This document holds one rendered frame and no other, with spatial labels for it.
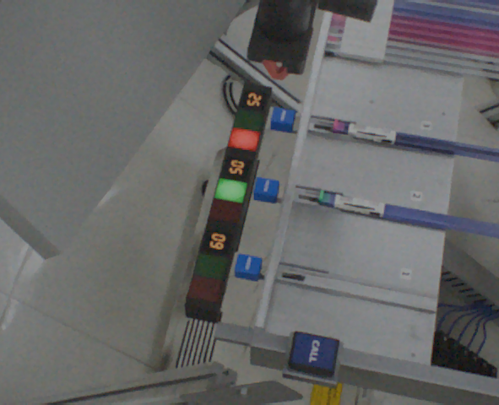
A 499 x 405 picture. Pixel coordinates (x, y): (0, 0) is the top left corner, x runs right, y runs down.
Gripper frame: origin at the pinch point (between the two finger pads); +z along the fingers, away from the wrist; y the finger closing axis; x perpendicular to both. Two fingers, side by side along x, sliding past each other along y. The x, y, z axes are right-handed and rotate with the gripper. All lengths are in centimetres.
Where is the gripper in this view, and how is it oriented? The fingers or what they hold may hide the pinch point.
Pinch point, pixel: (278, 73)
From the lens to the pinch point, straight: 113.0
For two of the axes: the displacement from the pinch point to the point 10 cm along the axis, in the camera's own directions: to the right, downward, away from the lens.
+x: -9.8, -2.0, 0.7
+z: -0.4, 4.9, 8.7
